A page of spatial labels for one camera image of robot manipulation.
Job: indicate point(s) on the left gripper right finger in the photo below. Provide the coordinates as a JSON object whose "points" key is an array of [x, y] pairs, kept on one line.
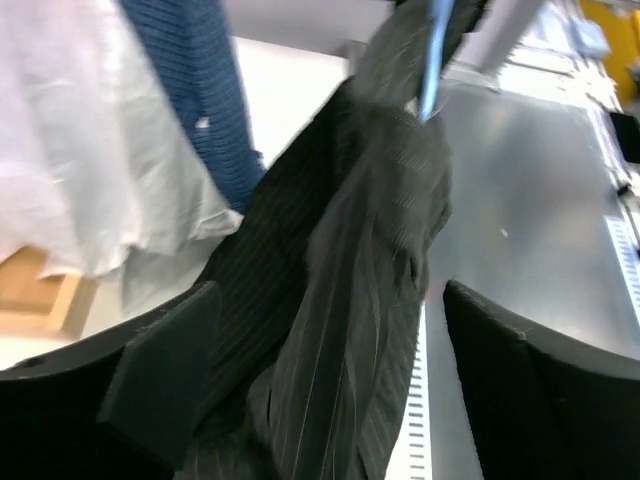
{"points": [[541, 404]]}

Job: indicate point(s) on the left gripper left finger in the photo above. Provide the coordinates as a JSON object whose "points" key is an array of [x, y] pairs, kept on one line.
{"points": [[121, 404]]}

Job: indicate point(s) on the black pinstripe shirt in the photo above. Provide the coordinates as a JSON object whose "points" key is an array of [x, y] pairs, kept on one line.
{"points": [[322, 285]]}

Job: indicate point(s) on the blue wire hanger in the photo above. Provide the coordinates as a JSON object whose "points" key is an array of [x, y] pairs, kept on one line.
{"points": [[439, 14]]}

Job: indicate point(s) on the white shirt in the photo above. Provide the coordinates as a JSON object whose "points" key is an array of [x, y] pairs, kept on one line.
{"points": [[96, 170]]}

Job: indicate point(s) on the blue checked shirt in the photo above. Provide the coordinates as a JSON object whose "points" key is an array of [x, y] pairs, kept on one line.
{"points": [[189, 45]]}

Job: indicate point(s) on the wooden clothes rack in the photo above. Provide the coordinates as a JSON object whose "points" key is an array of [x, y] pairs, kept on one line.
{"points": [[33, 306]]}

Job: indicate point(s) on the grey slotted cable duct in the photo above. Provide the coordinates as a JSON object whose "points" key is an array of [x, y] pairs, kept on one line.
{"points": [[416, 456]]}

